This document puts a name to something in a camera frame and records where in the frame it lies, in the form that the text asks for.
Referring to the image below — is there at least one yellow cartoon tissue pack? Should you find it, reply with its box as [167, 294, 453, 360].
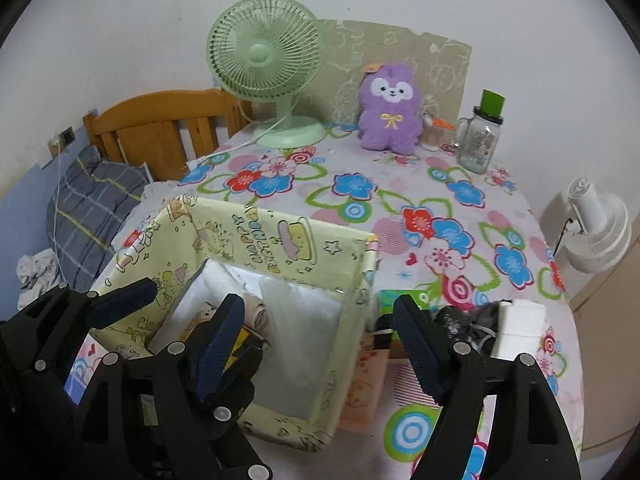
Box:
[179, 299, 266, 371]

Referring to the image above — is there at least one white tissue pack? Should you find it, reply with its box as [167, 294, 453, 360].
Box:
[491, 299, 547, 361]

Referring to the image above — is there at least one white plastic bag pack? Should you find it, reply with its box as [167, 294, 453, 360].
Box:
[148, 259, 268, 353]

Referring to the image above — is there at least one black plastic bundle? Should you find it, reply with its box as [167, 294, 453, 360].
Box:
[434, 306, 480, 341]

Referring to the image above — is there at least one green tissue pack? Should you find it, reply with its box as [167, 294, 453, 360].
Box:
[373, 290, 447, 361]

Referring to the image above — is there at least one white crumpled cloth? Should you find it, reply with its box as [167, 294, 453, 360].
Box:
[16, 248, 62, 311]

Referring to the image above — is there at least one red striped white cloth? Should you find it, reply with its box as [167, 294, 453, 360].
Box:
[393, 364, 438, 408]

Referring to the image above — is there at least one pink paper bag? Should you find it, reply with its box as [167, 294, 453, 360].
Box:
[338, 333, 390, 432]

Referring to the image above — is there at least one blue plaid pillow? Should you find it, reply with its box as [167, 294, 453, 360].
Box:
[47, 145, 151, 292]

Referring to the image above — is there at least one white desk fan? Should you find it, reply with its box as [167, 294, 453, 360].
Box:
[565, 177, 631, 274]

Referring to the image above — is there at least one floral tablecloth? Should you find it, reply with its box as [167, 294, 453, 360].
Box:
[64, 119, 586, 480]

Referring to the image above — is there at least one wooden chair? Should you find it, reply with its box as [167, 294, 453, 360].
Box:
[82, 89, 253, 181]

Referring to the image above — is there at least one glass jar green lid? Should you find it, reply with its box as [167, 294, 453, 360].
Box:
[454, 89, 504, 174]

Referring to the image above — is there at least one toothpick jar orange lid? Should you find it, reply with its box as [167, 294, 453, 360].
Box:
[420, 113, 457, 151]

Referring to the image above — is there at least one purple plush toy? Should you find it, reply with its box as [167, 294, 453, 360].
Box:
[358, 64, 423, 156]

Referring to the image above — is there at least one green desk fan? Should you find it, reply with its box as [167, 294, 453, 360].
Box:
[206, 0, 326, 150]

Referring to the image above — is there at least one beige patterned cardboard panel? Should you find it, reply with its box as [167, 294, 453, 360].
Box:
[295, 20, 472, 125]

